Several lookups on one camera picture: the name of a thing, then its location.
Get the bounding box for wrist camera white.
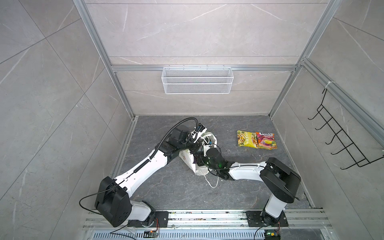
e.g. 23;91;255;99
202;142;212;157
192;123;207;143

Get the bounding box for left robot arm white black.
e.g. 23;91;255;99
94;117;207;227

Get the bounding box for white paper gift bag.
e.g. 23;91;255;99
179;132;219;189

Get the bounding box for black wire hook rack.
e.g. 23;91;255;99
308;89;384;170

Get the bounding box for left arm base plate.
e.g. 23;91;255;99
128;211;169;228

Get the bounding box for Fox's fruits candy packet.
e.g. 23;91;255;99
256;132;278;150

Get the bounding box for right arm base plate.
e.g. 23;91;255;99
245;211;289;227

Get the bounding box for yellow green snack packet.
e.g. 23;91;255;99
237;131;259;149

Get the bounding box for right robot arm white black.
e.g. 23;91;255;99
199;148;301;226

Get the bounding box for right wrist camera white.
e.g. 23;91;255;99
202;142;212;157

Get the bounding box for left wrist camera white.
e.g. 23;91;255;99
192;123;207;143

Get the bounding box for aluminium rail frame front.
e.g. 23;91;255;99
79;209;338;240

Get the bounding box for white wire mesh basket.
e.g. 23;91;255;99
162;67;234;95

